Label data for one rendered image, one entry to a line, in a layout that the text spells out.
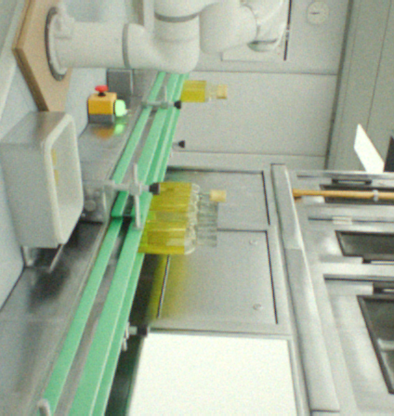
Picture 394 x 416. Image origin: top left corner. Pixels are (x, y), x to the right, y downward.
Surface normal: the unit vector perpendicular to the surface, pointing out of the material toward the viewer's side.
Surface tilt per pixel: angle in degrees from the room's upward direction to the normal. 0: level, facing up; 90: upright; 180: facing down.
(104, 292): 90
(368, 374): 90
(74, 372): 90
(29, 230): 90
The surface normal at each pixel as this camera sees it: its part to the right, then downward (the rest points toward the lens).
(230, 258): 0.00, -0.86
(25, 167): -0.05, 0.51
